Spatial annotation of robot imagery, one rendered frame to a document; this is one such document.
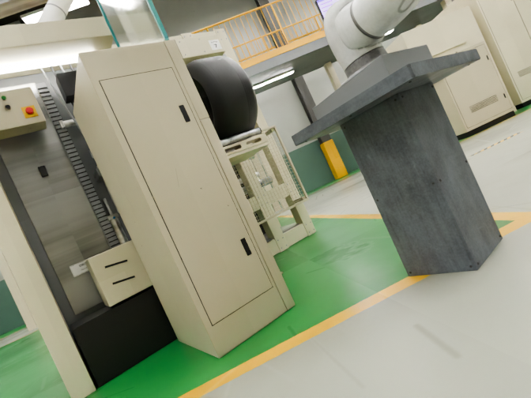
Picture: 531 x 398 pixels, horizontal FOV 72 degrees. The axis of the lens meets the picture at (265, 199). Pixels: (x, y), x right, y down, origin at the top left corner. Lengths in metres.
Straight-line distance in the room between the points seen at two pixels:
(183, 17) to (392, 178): 11.90
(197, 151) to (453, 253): 1.02
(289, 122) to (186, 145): 10.42
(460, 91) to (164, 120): 5.39
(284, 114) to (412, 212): 10.72
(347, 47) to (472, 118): 5.16
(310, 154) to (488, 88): 6.41
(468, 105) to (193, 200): 5.44
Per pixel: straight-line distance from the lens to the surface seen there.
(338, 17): 1.39
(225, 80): 2.31
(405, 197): 1.32
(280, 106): 11.96
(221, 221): 1.50
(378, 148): 1.31
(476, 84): 6.62
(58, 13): 2.87
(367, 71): 1.25
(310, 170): 11.73
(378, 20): 1.30
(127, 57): 1.65
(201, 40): 3.01
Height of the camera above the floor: 0.49
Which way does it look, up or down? 1 degrees down
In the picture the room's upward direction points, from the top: 25 degrees counter-clockwise
